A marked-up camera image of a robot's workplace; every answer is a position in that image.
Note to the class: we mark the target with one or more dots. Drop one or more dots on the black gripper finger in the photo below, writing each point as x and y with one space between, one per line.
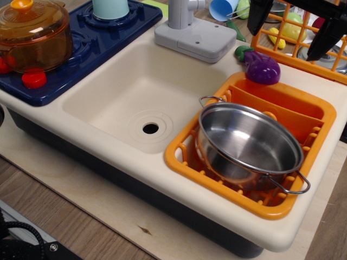
332 30
258 13

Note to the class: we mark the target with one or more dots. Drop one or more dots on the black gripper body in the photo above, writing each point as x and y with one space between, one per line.
320 8

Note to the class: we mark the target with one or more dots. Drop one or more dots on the purple toy eggplant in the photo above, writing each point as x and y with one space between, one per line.
260 68

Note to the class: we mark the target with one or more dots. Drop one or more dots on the stainless steel pan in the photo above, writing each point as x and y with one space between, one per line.
247 148

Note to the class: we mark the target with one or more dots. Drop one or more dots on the red toy fruit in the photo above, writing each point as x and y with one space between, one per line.
318 23

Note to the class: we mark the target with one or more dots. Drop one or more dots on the green toy vegetable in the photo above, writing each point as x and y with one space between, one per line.
242 9

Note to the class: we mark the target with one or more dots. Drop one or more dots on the green toy chili pepper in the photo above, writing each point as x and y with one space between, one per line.
233 26

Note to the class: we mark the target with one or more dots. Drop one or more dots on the steel pot lid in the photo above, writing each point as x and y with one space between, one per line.
327 61

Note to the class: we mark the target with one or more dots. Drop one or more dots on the yellow green toy pear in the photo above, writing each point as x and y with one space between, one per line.
290 30

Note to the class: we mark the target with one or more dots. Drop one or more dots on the blue plastic cup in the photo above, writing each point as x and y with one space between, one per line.
221 10

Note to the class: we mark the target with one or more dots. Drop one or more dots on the yellow toy corn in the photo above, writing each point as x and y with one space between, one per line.
273 38

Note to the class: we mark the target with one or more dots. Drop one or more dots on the grey toy faucet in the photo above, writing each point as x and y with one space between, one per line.
192 36

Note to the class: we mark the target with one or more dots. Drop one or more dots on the light teal cup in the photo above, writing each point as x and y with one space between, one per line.
110 9

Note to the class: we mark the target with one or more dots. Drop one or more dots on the navy blue toy stove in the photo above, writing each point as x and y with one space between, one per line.
95 42

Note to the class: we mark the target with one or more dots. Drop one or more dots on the cream toy sink unit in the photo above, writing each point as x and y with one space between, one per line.
123 116

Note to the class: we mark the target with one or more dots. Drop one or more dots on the amber transparent pot with lid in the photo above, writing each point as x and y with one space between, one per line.
35 35

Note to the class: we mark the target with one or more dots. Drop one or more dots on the light plywood base board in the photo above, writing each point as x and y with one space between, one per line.
98 220

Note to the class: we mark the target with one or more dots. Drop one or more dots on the red stove knob at edge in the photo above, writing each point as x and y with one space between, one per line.
4 68

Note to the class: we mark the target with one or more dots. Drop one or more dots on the orange wire dish rack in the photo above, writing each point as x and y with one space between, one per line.
288 55

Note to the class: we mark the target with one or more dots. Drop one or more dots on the black bracket with screw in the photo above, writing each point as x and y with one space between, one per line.
56 251

